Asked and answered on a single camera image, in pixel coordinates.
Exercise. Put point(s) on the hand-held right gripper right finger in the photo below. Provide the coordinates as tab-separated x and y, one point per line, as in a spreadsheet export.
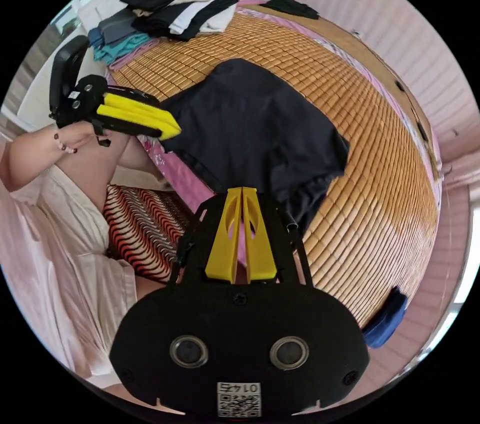
260	255

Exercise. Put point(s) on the small black garment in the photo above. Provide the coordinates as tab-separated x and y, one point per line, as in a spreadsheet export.
290	7

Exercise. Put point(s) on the pile of clothes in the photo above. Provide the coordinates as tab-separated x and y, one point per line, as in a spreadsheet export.
176	9

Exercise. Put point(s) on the person's body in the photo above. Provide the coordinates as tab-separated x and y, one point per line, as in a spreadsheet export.
56	244

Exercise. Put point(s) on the blue garment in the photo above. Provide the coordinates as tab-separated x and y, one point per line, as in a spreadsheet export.
386	319

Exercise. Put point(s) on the person's left forearm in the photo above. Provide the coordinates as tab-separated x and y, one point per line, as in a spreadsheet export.
26	161

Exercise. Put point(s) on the person's left hand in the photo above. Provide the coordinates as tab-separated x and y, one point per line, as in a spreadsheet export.
80	137

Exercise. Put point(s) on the bed with woven mat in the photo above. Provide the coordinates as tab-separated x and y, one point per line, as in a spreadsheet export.
375	169

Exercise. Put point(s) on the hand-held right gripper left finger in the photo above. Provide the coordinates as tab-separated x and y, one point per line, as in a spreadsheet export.
221	251

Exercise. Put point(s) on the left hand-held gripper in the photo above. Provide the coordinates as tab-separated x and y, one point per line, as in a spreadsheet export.
80	109

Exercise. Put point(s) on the black long sleeve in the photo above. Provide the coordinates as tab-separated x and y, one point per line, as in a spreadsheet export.
255	131

